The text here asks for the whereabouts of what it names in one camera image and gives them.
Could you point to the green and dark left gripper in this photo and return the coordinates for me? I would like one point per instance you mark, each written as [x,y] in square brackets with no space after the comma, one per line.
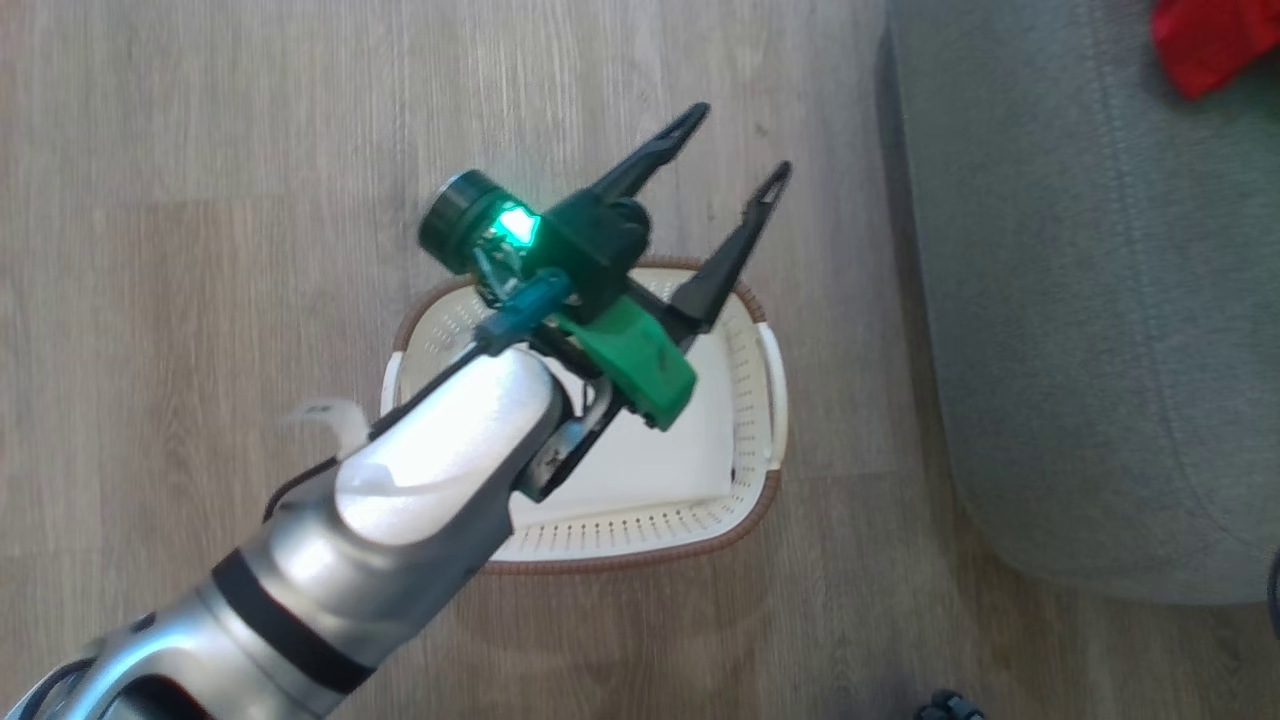
[590,245]

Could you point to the red garment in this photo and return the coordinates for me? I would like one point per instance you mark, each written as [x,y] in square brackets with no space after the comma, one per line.
[1205,40]

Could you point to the white and silver left robot arm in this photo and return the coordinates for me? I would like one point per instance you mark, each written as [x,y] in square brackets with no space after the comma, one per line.
[440,440]

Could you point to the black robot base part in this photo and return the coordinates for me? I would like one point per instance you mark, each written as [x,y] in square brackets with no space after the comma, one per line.
[950,706]

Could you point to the grey fabric sofa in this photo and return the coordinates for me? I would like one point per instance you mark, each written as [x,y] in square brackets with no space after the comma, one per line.
[1080,300]

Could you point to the white laundry basket brown rim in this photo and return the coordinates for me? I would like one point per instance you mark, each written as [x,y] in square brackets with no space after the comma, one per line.
[660,470]

